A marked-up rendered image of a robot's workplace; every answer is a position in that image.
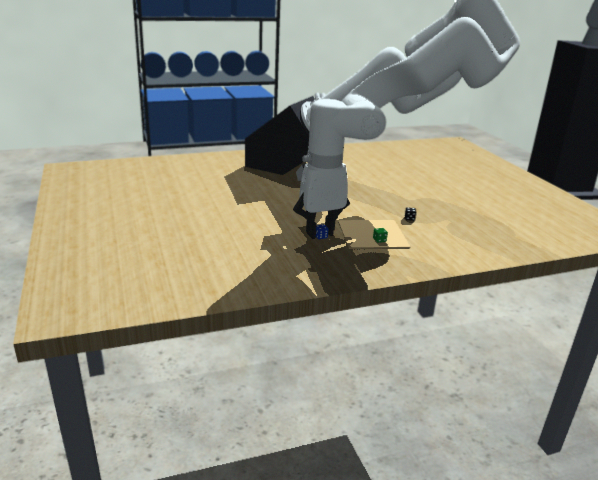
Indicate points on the brown mat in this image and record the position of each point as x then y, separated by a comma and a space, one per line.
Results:
359, 234

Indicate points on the green die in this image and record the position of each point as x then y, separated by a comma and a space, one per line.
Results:
380, 235

